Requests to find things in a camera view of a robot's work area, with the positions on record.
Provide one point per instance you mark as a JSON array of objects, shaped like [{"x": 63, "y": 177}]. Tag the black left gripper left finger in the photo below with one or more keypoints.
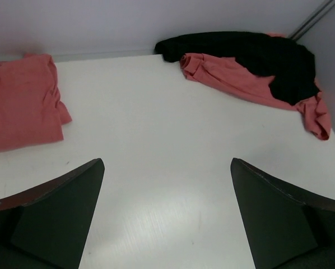
[{"x": 47, "y": 226}]

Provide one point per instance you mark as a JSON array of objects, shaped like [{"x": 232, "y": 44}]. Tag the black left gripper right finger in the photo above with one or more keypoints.
[{"x": 286, "y": 226}]

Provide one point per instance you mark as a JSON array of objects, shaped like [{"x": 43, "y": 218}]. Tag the pink t-shirt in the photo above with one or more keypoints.
[
  {"x": 31, "y": 110},
  {"x": 228, "y": 76}
]

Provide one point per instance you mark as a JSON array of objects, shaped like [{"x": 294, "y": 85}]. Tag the black t-shirt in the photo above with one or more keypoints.
[{"x": 290, "y": 64}]

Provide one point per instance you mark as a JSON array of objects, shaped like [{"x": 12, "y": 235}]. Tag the right aluminium frame post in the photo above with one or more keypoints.
[{"x": 312, "y": 19}]

